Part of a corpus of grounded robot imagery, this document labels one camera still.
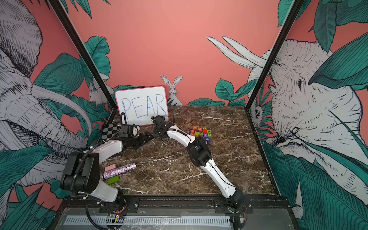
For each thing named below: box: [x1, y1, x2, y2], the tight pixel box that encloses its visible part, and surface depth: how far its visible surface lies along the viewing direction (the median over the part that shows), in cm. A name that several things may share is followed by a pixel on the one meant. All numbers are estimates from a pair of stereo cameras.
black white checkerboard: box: [101, 123, 119, 142], surface depth 103 cm
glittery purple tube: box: [102, 162, 138, 180], surface depth 85 cm
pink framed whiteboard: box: [115, 85, 170, 127], surface depth 103 cm
